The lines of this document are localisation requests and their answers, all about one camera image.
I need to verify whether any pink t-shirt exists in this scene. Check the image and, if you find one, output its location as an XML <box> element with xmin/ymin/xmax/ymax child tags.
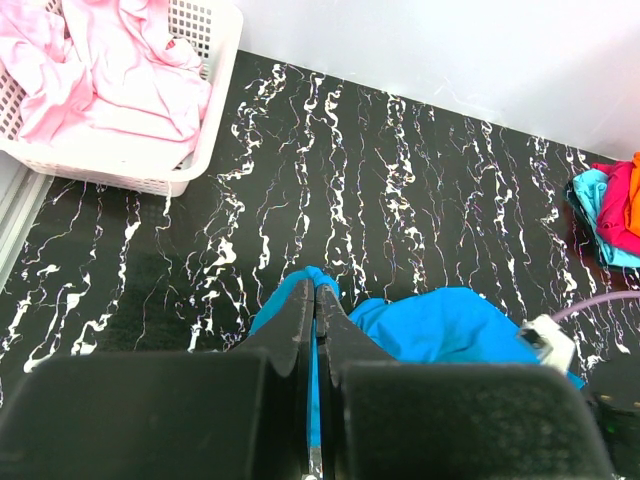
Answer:
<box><xmin>1</xmin><ymin>1</ymin><xmax>211</xmax><ymax>155</ymax></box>

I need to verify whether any white plastic basket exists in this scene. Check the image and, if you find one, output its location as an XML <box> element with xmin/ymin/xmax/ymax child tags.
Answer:
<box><xmin>1</xmin><ymin>1</ymin><xmax>243</xmax><ymax>197</ymax></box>

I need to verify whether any light blue folded t-shirt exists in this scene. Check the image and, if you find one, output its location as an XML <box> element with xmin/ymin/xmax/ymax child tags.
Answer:
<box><xmin>570</xmin><ymin>168</ymin><xmax>639</xmax><ymax>269</ymax></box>

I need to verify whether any orange folded t-shirt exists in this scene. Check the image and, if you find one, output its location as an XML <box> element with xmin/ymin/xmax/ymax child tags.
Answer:
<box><xmin>625</xmin><ymin>151</ymin><xmax>640</xmax><ymax>235</ymax></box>

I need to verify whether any magenta folded t-shirt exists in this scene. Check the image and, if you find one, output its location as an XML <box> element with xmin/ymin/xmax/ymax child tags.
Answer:
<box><xmin>592</xmin><ymin>160</ymin><xmax>639</xmax><ymax>255</ymax></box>

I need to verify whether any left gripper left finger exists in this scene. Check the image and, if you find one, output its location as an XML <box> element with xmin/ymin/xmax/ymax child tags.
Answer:
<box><xmin>1</xmin><ymin>280</ymin><xmax>314</xmax><ymax>479</ymax></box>

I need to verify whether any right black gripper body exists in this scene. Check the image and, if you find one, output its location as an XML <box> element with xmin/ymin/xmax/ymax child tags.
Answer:
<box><xmin>586</xmin><ymin>359</ymin><xmax>639</xmax><ymax>479</ymax></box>

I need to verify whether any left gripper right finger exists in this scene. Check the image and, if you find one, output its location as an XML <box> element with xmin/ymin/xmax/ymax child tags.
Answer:
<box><xmin>316</xmin><ymin>286</ymin><xmax>613</xmax><ymax>479</ymax></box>

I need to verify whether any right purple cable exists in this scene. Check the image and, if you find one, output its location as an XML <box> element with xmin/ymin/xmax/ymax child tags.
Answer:
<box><xmin>552</xmin><ymin>292</ymin><xmax>640</xmax><ymax>324</ymax></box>

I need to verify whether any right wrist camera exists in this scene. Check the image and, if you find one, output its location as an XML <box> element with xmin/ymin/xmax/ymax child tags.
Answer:
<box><xmin>517</xmin><ymin>314</ymin><xmax>576</xmax><ymax>374</ymax></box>

